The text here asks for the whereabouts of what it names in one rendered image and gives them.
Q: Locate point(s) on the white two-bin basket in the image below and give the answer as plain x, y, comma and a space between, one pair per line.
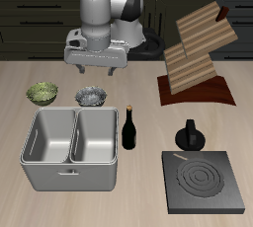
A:
69, 148

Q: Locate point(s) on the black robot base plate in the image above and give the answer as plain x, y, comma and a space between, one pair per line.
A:
150, 45

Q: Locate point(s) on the round black stove knob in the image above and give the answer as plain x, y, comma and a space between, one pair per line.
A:
190, 137

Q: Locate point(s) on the black speckled bowl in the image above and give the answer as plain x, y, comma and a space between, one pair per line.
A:
91, 95

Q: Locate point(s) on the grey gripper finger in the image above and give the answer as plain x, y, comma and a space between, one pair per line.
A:
112, 70
80, 68

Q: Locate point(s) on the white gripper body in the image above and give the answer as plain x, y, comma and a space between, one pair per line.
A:
95, 56

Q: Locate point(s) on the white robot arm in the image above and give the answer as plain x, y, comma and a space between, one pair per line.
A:
99, 14

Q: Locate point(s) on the wooden slat rack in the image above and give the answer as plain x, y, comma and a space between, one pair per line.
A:
197, 56

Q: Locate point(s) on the green bowl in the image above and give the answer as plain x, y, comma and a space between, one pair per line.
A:
42, 92

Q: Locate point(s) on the dark wine bottle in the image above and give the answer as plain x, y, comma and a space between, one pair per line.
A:
128, 132

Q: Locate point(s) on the dark grey stove plate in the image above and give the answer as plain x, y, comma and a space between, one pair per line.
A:
201, 181

